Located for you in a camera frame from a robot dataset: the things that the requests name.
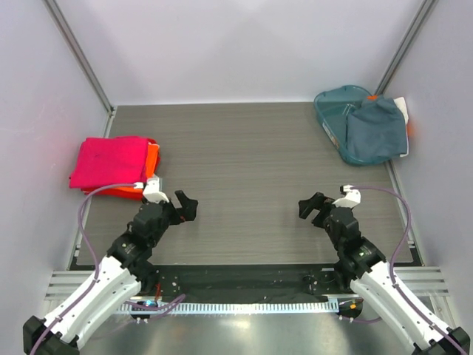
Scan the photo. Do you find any right aluminium frame post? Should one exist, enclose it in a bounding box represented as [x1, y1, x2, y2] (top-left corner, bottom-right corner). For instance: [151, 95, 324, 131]
[374, 0, 438, 95]

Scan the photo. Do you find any white cloth in basket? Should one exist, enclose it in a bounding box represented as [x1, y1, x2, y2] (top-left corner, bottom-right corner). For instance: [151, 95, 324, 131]
[393, 97, 409, 125]

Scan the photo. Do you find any slotted metal cable rail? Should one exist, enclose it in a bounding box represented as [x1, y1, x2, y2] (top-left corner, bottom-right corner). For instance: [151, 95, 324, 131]
[116, 300, 339, 316]

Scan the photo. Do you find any front aluminium frame beam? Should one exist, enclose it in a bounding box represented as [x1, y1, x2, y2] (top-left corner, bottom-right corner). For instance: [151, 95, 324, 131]
[45, 266, 449, 300]

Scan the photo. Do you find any orange folded t shirt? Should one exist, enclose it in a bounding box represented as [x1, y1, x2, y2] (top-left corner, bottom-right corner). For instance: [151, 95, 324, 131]
[103, 140, 160, 200]

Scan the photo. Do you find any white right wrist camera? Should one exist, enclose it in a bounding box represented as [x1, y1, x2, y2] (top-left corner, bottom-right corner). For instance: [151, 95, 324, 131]
[333, 185, 361, 209]

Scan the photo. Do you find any left aluminium frame post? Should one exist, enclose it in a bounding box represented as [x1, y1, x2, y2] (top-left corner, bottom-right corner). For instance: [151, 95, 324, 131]
[43, 0, 114, 116]

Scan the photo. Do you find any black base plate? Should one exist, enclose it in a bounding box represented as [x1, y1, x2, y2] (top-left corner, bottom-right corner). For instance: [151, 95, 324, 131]
[139, 264, 352, 304]

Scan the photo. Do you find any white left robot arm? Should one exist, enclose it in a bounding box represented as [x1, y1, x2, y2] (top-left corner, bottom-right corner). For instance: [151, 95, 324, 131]
[23, 190, 198, 354]

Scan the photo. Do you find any pink t shirt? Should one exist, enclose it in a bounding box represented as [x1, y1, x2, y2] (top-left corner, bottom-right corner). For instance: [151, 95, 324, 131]
[69, 136, 149, 189]

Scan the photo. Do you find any teal plastic basket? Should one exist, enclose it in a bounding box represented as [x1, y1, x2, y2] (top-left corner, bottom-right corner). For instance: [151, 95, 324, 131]
[313, 85, 383, 166]

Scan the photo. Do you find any grey blue t shirt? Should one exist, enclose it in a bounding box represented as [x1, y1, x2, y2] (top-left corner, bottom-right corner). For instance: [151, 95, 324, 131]
[346, 96, 409, 165]

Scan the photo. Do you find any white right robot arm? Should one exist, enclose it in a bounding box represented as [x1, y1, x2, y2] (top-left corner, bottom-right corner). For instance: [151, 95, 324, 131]
[298, 185, 471, 354]

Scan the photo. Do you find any aluminium frame post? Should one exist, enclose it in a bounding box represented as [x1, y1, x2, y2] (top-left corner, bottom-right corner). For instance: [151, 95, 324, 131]
[374, 0, 438, 95]
[43, 0, 114, 116]

